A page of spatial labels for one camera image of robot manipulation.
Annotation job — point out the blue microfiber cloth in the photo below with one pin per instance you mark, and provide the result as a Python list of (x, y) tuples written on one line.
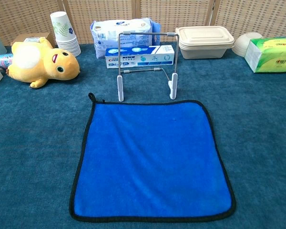
[(152, 155)]

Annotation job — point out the white metal rack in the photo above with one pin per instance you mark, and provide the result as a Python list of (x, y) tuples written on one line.
[(120, 88)]

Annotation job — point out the blue and white toothpaste box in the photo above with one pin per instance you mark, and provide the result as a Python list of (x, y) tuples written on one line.
[(138, 57)]

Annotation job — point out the white and blue tissue pack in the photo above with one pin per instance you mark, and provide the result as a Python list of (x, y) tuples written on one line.
[(109, 31)]

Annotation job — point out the beige lidded food containers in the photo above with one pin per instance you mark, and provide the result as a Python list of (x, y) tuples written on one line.
[(205, 38)]

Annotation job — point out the yellow plush toy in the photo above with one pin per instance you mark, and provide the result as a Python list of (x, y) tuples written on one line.
[(45, 69)]

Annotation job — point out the stack of printed paper cups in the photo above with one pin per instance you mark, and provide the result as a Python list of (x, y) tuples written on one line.
[(63, 31)]

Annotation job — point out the teal table cover cloth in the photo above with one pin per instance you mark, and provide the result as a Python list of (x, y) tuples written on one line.
[(26, 143)]

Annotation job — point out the white bowl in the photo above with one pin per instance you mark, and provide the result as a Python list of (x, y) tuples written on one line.
[(243, 44)]

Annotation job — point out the green tissue pack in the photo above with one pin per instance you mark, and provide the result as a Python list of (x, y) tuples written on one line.
[(271, 55)]

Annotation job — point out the brown cardboard box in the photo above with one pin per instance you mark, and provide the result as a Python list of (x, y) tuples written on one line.
[(21, 37)]

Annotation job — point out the small blue white packet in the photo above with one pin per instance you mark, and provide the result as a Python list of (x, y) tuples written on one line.
[(3, 60)]

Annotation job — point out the woven wicker folding screen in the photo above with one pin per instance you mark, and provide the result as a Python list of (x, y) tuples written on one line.
[(26, 14)]

